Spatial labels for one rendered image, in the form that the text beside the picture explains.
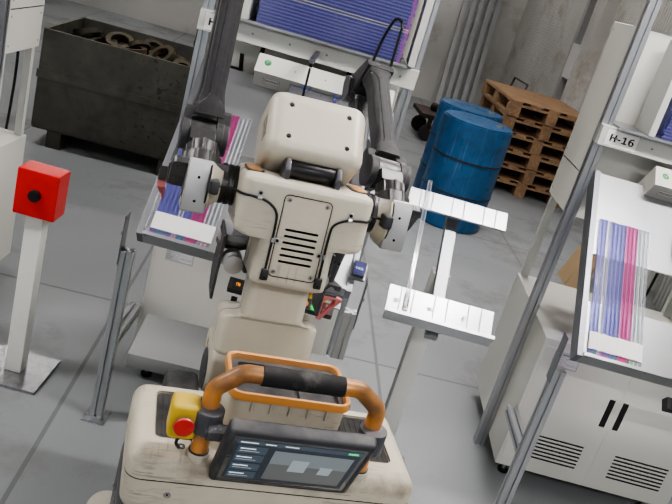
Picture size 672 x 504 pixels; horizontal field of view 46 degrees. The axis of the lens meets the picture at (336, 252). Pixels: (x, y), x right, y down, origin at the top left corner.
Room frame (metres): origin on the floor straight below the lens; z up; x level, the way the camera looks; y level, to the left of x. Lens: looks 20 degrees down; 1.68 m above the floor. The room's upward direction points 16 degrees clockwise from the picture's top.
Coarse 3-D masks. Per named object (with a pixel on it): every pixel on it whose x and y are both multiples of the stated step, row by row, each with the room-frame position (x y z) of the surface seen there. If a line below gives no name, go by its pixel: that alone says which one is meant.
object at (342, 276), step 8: (224, 208) 2.42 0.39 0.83; (152, 216) 2.34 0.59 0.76; (224, 216) 2.40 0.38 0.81; (216, 232) 2.35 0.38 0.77; (224, 248) 2.32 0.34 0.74; (352, 256) 2.40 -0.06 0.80; (344, 264) 2.38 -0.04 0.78; (344, 272) 2.36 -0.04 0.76; (336, 280) 2.33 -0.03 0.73; (344, 280) 2.34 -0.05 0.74
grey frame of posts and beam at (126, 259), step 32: (256, 32) 2.77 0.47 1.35; (192, 64) 2.79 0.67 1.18; (352, 64) 2.78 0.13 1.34; (384, 64) 2.79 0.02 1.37; (416, 64) 2.82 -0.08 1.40; (128, 256) 2.29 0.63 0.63; (128, 288) 2.33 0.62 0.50; (352, 320) 2.32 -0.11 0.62; (96, 384) 2.29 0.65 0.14; (96, 416) 2.29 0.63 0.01
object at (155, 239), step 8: (144, 232) 2.27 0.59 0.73; (152, 232) 2.28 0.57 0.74; (144, 240) 2.31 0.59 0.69; (152, 240) 2.29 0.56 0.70; (160, 240) 2.28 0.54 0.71; (168, 240) 2.27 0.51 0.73; (176, 240) 2.28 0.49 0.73; (168, 248) 2.32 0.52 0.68; (176, 248) 2.31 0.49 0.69; (184, 248) 2.29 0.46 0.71; (192, 248) 2.28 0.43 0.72; (200, 248) 2.28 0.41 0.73; (208, 248) 2.28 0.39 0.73; (200, 256) 2.32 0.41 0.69; (208, 256) 2.31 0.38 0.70; (328, 288) 2.32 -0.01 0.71; (344, 288) 2.30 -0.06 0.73
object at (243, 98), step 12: (240, 72) 2.80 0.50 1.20; (228, 84) 2.75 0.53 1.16; (240, 84) 2.76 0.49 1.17; (252, 84) 2.77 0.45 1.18; (228, 96) 2.72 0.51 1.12; (240, 96) 2.73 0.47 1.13; (252, 96) 2.74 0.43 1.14; (264, 96) 2.75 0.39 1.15; (228, 108) 2.68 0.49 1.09; (240, 108) 2.69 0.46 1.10; (252, 108) 2.70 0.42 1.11; (264, 108) 2.72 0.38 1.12; (252, 120) 2.67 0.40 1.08; (252, 132) 2.64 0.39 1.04; (252, 144) 2.61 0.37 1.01; (252, 156) 2.57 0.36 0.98
